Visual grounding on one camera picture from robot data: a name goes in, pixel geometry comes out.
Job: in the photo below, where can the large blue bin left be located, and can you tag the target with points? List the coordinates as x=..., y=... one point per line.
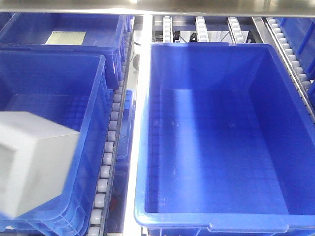
x=69, y=89

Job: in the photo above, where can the white roller track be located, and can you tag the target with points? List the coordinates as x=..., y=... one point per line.
x=102, y=198

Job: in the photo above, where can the pale green paper sheet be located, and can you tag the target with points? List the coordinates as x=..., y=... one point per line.
x=66, y=38

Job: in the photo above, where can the large blue bin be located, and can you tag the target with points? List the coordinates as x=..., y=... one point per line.
x=69, y=89
x=227, y=147

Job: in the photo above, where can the blue bin with paper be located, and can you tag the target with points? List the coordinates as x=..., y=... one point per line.
x=105, y=34

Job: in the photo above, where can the large blue bin right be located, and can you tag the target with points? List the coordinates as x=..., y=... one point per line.
x=227, y=147

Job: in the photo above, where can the gray hollow square base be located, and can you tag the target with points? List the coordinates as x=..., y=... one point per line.
x=35, y=157

